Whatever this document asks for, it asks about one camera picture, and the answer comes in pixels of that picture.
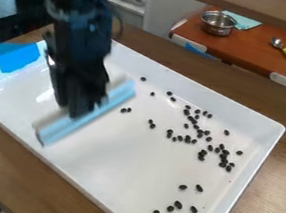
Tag white tray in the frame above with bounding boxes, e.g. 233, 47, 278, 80
0, 21, 286, 213

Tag pile of black bits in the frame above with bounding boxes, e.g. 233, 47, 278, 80
104, 73, 255, 213

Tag blue tape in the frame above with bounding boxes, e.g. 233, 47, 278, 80
0, 37, 43, 80

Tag silver pot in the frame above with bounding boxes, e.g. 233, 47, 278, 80
197, 7, 241, 40

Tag white toy sink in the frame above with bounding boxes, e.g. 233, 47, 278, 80
100, 0, 209, 47

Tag light blue sweeping tool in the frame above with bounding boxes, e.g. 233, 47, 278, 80
30, 62, 139, 160

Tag teal cloth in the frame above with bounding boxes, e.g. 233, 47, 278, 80
218, 9, 265, 34

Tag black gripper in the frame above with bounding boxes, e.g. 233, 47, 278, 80
30, 0, 123, 124

